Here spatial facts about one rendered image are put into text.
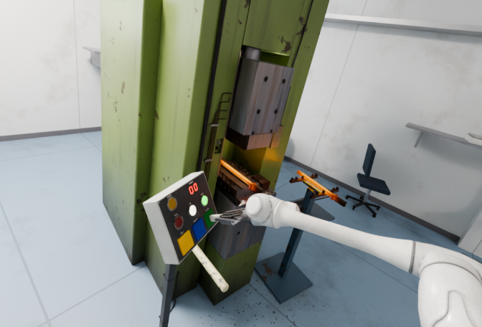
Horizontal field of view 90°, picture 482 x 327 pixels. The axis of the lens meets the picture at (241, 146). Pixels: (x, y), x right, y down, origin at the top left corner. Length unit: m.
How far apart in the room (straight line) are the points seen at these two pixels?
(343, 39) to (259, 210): 3.83
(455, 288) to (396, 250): 0.20
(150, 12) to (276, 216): 1.26
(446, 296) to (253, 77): 1.07
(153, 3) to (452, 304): 1.67
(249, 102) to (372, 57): 3.16
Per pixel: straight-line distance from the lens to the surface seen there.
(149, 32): 1.59
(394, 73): 4.19
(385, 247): 0.97
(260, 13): 1.44
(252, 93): 1.29
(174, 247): 1.08
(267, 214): 0.87
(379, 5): 4.40
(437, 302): 0.80
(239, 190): 1.56
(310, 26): 1.78
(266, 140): 1.51
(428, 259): 0.93
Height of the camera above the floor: 1.79
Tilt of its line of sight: 21 degrees down
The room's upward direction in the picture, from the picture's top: 12 degrees clockwise
